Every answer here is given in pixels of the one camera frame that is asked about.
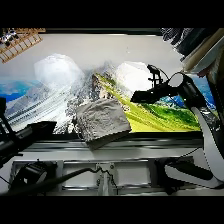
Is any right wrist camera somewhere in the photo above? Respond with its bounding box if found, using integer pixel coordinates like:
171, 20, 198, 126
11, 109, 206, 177
146, 63, 166, 89

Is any heap of clothes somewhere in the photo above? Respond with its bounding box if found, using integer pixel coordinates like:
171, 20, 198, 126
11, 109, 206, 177
159, 28, 224, 75

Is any beige garment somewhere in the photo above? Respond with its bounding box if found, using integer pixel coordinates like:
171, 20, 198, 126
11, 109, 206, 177
73, 97, 133, 150

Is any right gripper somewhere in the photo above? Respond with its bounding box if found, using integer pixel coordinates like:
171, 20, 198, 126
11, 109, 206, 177
130, 87, 162, 105

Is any black cable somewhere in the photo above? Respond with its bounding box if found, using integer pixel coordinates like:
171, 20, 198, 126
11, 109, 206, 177
0, 167, 98, 197

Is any silver frame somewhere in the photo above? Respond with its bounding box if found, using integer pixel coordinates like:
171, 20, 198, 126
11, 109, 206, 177
0, 138, 224, 197

